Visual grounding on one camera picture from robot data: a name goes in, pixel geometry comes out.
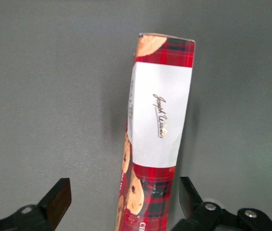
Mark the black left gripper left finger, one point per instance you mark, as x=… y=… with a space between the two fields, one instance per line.
x=56 y=202

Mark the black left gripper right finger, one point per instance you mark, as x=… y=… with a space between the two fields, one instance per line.
x=190 y=199

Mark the red tartan cookie box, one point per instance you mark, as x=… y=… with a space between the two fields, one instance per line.
x=159 y=115

